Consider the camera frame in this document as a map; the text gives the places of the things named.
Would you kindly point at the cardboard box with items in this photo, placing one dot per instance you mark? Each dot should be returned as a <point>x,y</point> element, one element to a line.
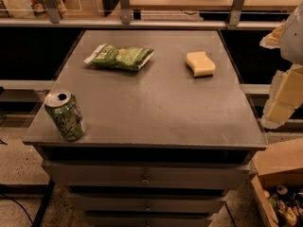
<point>280,164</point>

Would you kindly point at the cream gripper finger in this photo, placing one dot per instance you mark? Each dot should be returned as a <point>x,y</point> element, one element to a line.
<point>285,96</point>
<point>272,40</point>

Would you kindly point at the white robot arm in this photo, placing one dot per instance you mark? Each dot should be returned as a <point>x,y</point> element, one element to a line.
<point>291,42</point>

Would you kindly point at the green soda can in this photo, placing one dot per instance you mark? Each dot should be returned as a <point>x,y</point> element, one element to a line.
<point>63,109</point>

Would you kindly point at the grey drawer cabinet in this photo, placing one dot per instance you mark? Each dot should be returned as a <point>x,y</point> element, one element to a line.
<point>161,148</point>

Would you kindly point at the green chip bag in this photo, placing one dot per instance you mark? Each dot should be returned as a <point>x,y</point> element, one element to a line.
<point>126,58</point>

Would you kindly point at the yellow sponge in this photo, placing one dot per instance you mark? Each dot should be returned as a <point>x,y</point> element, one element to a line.
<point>200,64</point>

